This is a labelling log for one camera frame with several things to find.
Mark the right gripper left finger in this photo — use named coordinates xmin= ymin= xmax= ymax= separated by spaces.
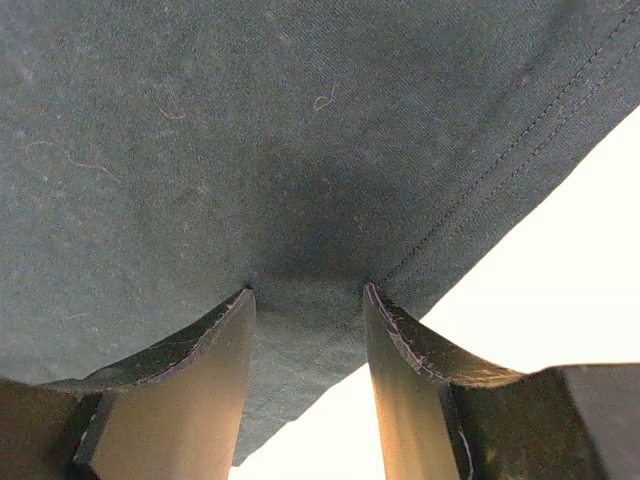
xmin=1 ymin=289 xmax=256 ymax=479

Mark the black t shirt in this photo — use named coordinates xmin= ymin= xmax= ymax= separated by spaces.
xmin=1 ymin=1 xmax=639 ymax=460

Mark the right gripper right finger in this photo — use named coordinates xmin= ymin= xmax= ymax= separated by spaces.
xmin=363 ymin=284 xmax=639 ymax=479

